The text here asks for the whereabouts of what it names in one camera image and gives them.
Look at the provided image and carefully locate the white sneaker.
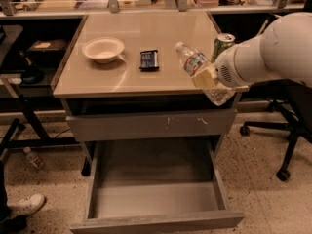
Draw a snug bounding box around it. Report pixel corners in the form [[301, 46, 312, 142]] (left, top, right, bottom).
[[9, 193, 46, 216]]

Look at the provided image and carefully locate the open grey bottom drawer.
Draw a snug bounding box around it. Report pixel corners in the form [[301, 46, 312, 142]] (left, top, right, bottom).
[[70, 138, 244, 234]]

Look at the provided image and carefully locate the green soda can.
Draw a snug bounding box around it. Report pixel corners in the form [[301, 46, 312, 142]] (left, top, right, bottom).
[[211, 33, 235, 62]]

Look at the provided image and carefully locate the closed grey upper drawer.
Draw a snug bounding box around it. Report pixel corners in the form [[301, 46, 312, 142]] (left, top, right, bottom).
[[66, 108, 236, 141]]

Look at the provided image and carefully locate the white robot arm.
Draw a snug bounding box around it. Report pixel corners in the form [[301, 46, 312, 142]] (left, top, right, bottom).
[[192, 12, 312, 89]]

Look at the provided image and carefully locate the water bottle on floor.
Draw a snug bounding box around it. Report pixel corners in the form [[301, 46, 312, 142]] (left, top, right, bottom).
[[23, 147, 44, 170]]

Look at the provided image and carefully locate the clear plastic water bottle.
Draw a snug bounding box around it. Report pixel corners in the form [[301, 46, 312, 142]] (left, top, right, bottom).
[[175, 42, 235, 106]]

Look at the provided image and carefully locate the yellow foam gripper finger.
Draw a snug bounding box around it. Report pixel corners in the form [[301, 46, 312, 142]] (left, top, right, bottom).
[[191, 65, 218, 89]]

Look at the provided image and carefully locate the black desk frame leg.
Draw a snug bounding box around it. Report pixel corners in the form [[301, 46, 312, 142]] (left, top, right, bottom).
[[0, 75, 79, 149]]

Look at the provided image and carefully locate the black box on shelf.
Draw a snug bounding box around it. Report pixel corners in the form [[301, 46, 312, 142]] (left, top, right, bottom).
[[27, 39, 67, 63]]

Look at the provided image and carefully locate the white paper bowl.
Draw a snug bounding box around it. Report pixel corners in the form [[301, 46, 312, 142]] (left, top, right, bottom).
[[82, 37, 125, 64]]

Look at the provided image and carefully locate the black office chair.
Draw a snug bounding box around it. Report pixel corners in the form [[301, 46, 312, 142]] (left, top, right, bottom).
[[240, 79, 312, 181]]

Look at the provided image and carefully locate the grey drawer cabinet with counter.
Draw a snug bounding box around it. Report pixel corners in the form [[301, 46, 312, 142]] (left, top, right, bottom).
[[50, 10, 253, 177]]

